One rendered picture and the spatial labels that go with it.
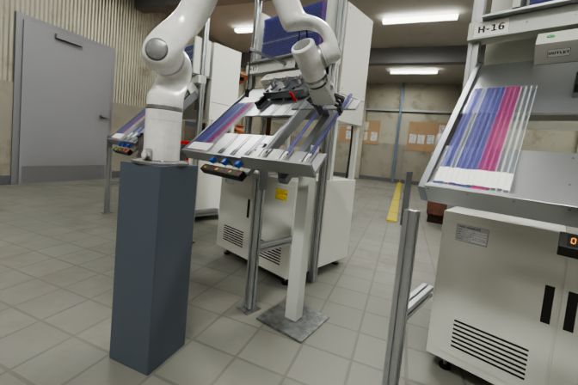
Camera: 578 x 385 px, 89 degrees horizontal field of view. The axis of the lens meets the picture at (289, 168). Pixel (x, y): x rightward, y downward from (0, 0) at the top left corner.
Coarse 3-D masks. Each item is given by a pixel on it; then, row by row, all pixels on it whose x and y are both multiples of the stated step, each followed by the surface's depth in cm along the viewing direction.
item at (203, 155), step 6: (186, 150) 180; (192, 150) 175; (198, 150) 171; (192, 156) 181; (198, 156) 175; (204, 156) 170; (210, 156) 165; (216, 156) 160; (222, 156) 155; (228, 156) 151; (234, 156) 147; (240, 156) 145; (216, 162) 166; (234, 162) 152
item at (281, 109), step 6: (252, 90) 217; (258, 90) 211; (264, 90) 206; (252, 96) 207; (258, 96) 202; (306, 96) 170; (270, 102) 186; (276, 102) 182; (282, 102) 178; (288, 102) 174; (294, 102) 170; (258, 108) 186; (264, 108) 182; (270, 108) 178; (276, 108) 175; (282, 108) 171; (288, 108) 167; (246, 114) 187; (252, 114) 183; (258, 114) 179; (264, 114) 176; (270, 114) 172; (276, 114) 169; (282, 114) 165; (288, 114) 162
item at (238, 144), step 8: (224, 136) 176; (232, 136) 172; (240, 136) 167; (248, 136) 163; (256, 136) 159; (264, 136) 155; (272, 136) 152; (216, 144) 172; (224, 144) 167; (232, 144) 163; (240, 144) 159; (248, 144) 156; (256, 144) 152; (216, 152) 164; (224, 152) 160; (232, 152) 156; (240, 152) 153; (248, 152) 149
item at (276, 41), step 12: (324, 0) 169; (312, 12) 174; (324, 12) 170; (264, 24) 202; (276, 24) 194; (264, 36) 202; (276, 36) 194; (288, 36) 187; (300, 36) 180; (312, 36) 174; (264, 48) 202; (276, 48) 194; (288, 48) 187
